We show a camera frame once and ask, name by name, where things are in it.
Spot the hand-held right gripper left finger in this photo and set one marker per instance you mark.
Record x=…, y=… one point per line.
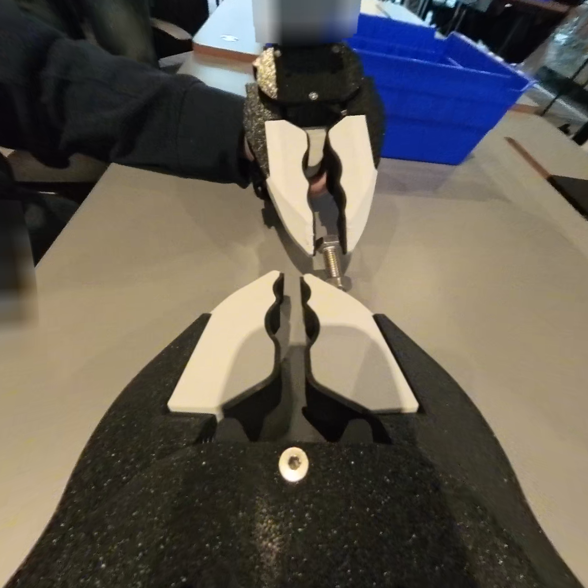
x=216, y=363

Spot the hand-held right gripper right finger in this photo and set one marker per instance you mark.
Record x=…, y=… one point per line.
x=367, y=367

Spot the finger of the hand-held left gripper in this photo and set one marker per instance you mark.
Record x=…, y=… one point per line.
x=358, y=170
x=285, y=174

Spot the steel hex bolt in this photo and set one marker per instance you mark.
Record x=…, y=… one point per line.
x=333, y=259

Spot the person's left forearm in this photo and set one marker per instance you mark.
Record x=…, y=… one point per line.
x=115, y=105

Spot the person's left hand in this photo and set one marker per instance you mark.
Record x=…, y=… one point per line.
x=317, y=185

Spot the white table with brown edge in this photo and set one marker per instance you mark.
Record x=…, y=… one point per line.
x=225, y=32

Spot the large blue plastic bin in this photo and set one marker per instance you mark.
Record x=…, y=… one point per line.
x=441, y=105

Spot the black table mat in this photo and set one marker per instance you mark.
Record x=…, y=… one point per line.
x=572, y=188

